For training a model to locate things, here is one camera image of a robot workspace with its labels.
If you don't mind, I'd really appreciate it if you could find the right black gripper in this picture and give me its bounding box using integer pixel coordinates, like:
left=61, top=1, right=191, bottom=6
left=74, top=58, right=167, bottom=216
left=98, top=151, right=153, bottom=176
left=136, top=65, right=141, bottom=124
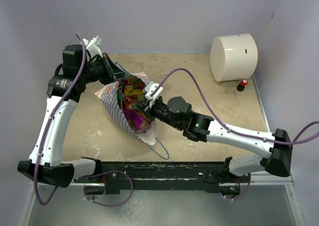
left=136, top=96, right=183, bottom=130

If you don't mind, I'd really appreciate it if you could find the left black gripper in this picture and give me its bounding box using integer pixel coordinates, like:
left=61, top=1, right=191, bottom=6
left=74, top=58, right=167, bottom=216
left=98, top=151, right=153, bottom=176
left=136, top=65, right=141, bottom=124
left=80, top=53, right=128, bottom=86

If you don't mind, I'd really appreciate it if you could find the blue checkered paper bag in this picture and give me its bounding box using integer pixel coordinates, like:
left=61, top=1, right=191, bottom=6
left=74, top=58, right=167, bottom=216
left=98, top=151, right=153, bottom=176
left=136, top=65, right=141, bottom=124
left=95, top=71, right=170, bottom=160

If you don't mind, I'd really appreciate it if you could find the red Doritos bag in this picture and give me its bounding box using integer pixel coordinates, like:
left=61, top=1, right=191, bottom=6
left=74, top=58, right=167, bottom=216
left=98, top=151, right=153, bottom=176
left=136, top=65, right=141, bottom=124
left=117, top=85, right=127, bottom=110

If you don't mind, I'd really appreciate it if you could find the purple snack bag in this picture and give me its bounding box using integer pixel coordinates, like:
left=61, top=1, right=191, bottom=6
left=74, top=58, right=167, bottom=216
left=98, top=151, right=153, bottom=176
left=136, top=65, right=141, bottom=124
left=124, top=110, right=151, bottom=132

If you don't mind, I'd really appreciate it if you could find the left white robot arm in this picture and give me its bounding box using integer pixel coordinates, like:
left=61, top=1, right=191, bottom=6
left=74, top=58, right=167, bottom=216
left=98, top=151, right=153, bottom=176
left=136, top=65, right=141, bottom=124
left=17, top=43, right=127, bottom=188

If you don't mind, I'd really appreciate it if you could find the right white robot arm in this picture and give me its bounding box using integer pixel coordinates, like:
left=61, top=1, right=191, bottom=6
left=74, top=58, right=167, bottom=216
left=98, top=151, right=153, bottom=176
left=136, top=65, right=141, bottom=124
left=139, top=97, right=293, bottom=182

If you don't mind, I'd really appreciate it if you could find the colourful candy bag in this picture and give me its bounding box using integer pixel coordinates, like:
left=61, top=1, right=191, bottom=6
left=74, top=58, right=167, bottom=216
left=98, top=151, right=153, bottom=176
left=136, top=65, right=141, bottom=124
left=123, top=78, right=145, bottom=109

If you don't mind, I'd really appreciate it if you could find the red black button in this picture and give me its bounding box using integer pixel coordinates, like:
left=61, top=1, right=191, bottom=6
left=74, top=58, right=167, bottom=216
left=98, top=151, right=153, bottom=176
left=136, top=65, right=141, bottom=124
left=236, top=79, right=248, bottom=92

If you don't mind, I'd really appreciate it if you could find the white cylindrical container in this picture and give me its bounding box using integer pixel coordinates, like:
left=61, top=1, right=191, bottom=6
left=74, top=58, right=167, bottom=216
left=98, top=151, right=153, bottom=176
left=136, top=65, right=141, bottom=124
left=210, top=33, right=258, bottom=82

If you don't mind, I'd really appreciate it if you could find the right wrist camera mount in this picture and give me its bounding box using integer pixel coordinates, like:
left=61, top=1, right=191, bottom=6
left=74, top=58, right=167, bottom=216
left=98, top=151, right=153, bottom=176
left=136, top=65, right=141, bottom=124
left=143, top=81, right=163, bottom=107

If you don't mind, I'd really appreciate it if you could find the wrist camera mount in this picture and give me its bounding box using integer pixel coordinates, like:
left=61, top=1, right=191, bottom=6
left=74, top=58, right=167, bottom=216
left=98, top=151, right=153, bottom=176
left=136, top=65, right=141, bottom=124
left=83, top=35, right=103, bottom=57
left=143, top=81, right=163, bottom=107

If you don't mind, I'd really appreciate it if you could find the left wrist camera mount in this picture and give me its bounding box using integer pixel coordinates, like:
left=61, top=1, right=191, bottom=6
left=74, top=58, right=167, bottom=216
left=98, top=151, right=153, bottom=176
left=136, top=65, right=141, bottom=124
left=83, top=35, right=103, bottom=57

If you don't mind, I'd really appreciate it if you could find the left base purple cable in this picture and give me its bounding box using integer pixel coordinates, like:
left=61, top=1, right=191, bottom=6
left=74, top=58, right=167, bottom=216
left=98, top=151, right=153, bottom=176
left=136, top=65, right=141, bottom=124
left=83, top=170, right=135, bottom=208

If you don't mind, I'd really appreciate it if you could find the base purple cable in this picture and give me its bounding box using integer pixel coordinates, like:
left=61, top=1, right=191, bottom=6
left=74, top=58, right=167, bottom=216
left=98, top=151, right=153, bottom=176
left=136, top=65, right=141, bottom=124
left=83, top=170, right=135, bottom=208
left=223, top=172, right=254, bottom=202

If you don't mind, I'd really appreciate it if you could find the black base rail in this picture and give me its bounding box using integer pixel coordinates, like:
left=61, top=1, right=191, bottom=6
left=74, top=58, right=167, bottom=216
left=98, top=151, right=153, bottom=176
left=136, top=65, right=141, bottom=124
left=75, top=161, right=250, bottom=196

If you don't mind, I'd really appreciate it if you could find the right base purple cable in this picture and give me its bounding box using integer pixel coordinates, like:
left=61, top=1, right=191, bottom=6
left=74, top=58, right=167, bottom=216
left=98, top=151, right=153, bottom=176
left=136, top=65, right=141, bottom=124
left=223, top=172, right=254, bottom=202

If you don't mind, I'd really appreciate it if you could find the aluminium frame rail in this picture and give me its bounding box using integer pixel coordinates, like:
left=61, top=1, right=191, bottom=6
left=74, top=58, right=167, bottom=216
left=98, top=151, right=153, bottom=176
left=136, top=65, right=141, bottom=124
left=250, top=171, right=293, bottom=185

